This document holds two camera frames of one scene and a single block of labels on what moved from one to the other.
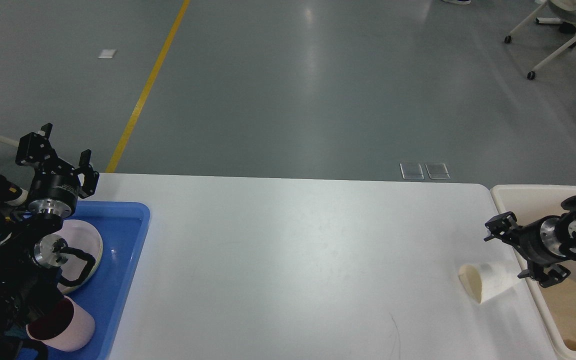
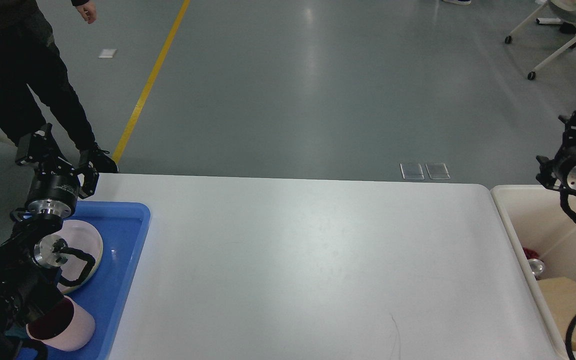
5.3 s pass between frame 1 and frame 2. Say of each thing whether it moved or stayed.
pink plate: stayed
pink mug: stayed
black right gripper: moved
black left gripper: stayed
